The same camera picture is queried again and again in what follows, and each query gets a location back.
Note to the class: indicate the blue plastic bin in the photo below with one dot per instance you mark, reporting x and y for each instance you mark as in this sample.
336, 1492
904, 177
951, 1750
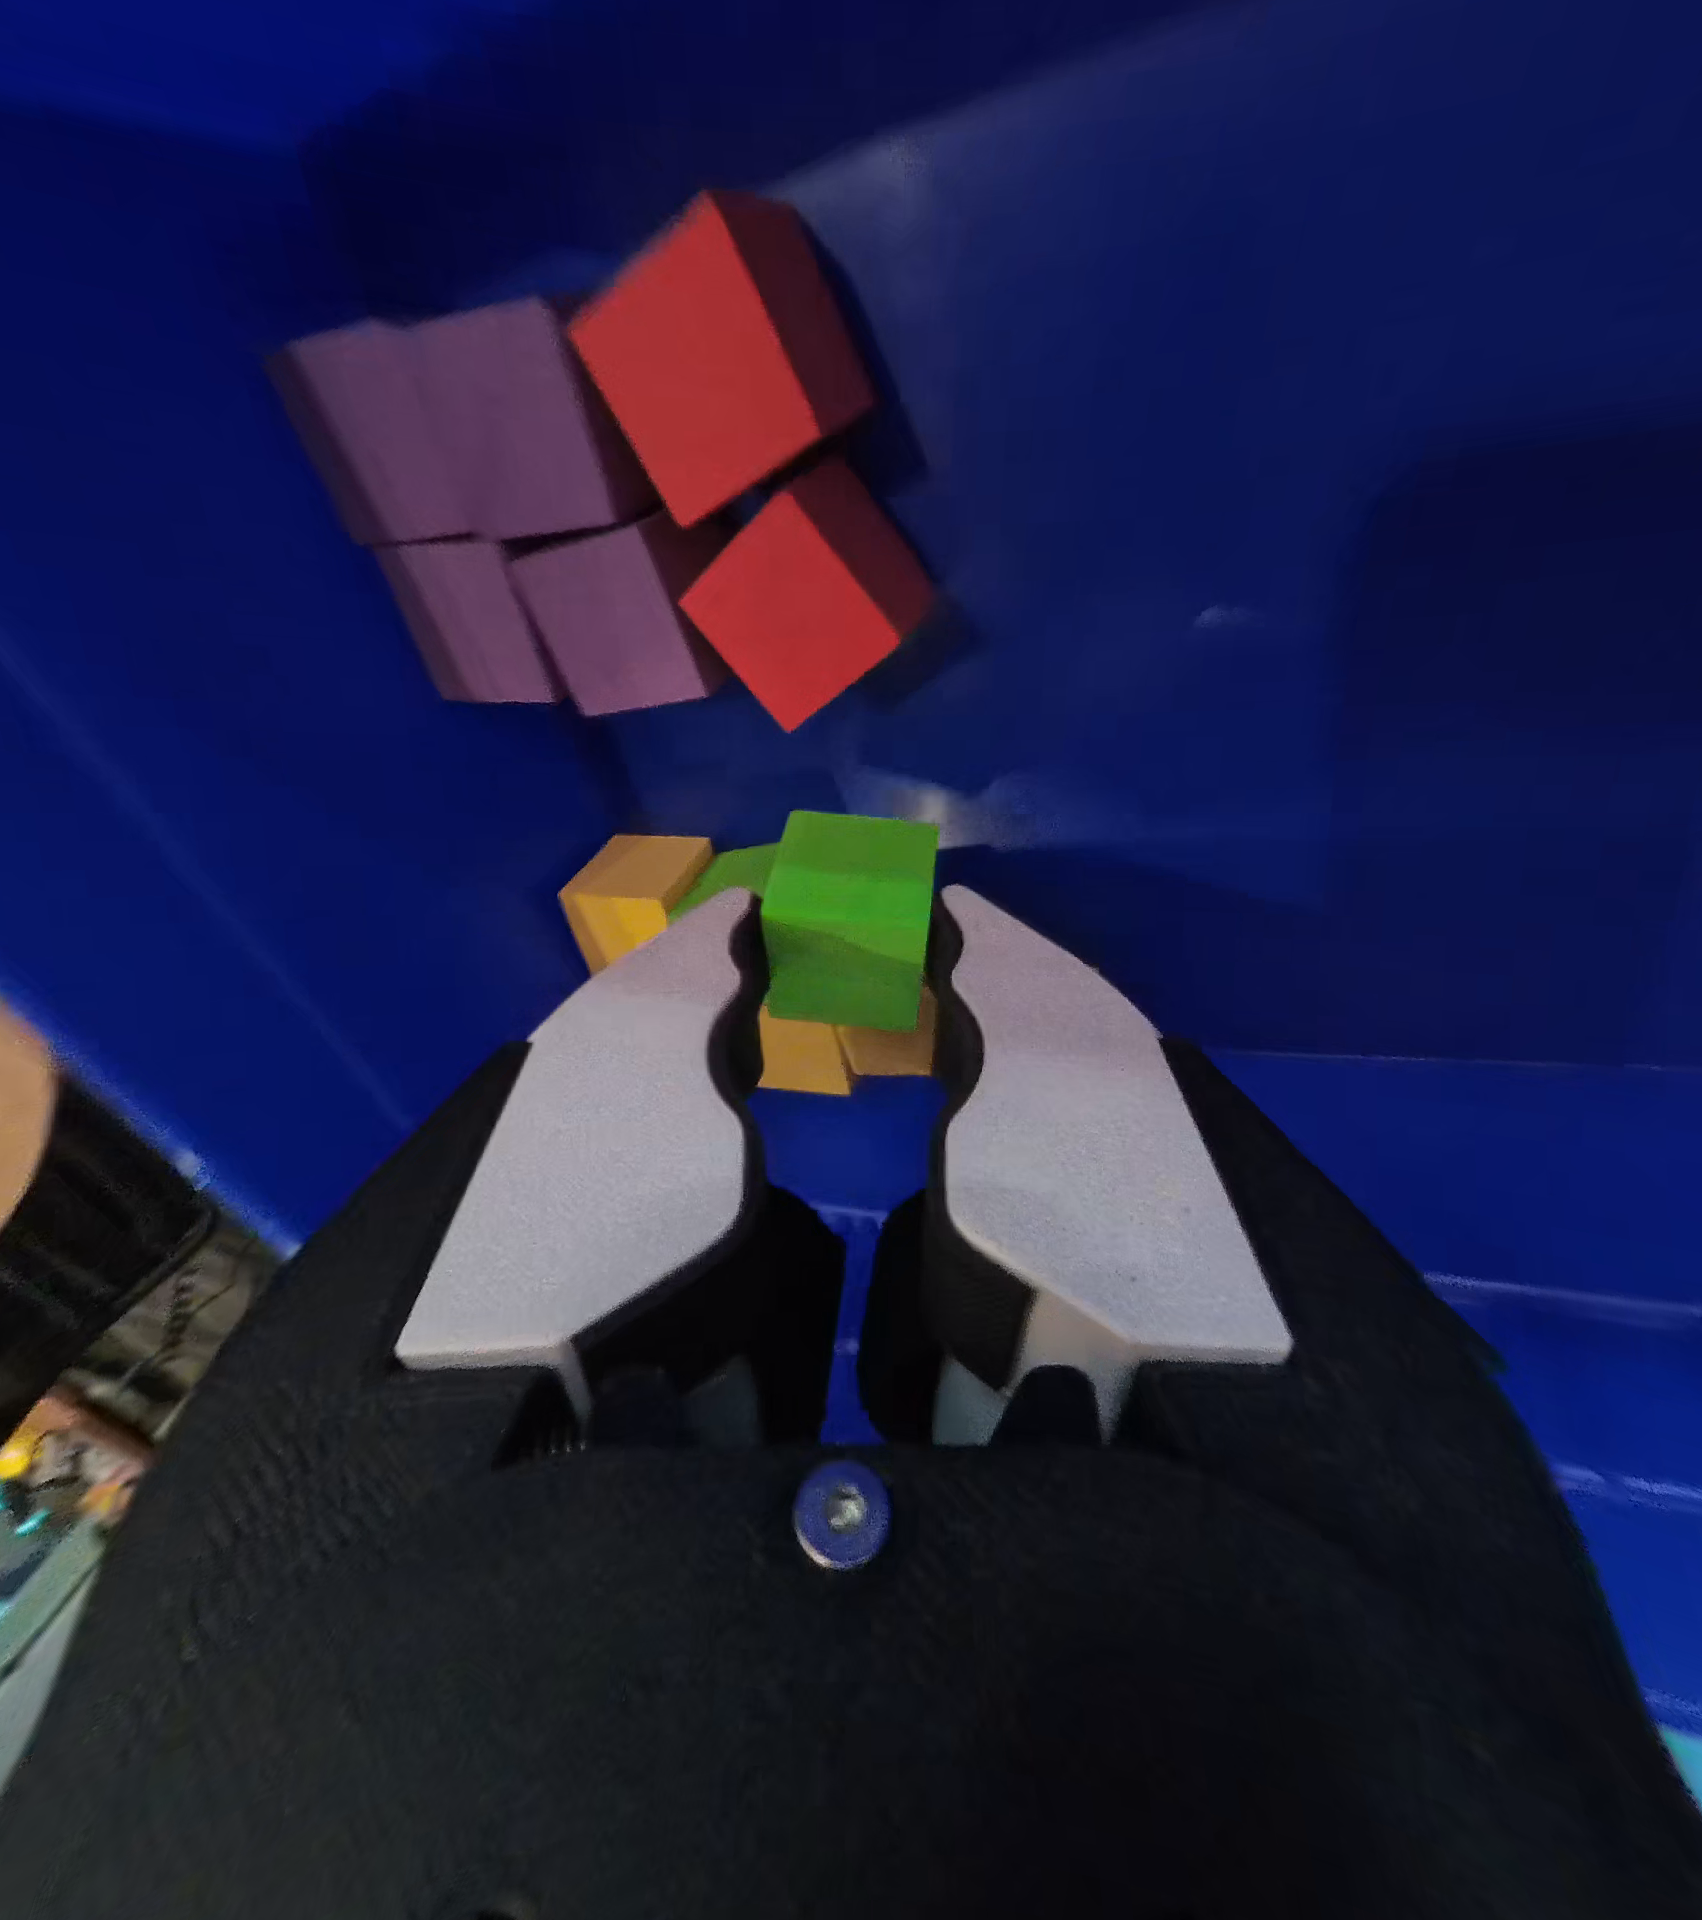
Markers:
1392, 601

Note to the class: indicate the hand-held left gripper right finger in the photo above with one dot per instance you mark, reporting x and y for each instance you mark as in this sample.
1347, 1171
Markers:
1116, 1171

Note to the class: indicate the green wooden cube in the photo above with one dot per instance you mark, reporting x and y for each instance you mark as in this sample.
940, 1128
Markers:
851, 912
720, 884

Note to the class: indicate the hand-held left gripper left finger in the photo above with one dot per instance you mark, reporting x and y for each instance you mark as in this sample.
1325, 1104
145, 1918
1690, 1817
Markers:
582, 1171

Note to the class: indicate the red wooden cube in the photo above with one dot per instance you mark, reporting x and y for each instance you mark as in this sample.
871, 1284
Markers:
701, 360
802, 601

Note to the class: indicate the yellow wooden cube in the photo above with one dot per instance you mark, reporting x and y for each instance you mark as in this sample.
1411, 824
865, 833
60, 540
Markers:
802, 1058
623, 904
893, 1040

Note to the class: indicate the purple wooden cube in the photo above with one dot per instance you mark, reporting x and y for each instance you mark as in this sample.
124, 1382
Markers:
517, 421
613, 617
366, 436
468, 624

